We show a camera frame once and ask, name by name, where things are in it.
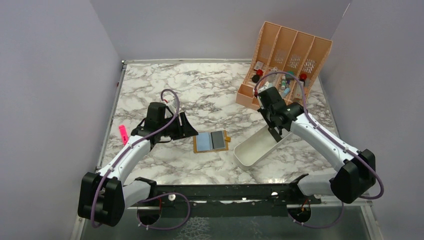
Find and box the red round cap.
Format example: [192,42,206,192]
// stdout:
[256,69,264,77]

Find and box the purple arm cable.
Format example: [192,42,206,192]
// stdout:
[90,88,181,229]
[253,71,385,201]

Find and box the pink highlighter marker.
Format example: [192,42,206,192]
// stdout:
[118,124,129,145]

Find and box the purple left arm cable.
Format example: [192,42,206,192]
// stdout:
[90,88,181,229]

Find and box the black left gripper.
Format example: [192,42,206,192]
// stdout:
[158,111,199,140]

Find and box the black mounting rail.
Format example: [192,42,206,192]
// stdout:
[132,183,321,218]

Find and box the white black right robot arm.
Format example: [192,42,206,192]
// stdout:
[257,87,377,204]

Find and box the black round cap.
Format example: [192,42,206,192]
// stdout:
[251,74,261,84]

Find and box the white plastic tray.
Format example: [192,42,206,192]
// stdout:
[233,126,292,171]

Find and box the green round cap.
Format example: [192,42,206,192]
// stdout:
[286,71,295,79]

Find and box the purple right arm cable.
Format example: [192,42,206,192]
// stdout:
[253,71,385,201]

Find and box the yellow leather card holder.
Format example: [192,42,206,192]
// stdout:
[193,130,231,154]

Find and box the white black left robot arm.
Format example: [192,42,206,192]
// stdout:
[77,100,198,227]

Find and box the peach desk organizer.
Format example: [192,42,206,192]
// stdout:
[235,21,333,110]

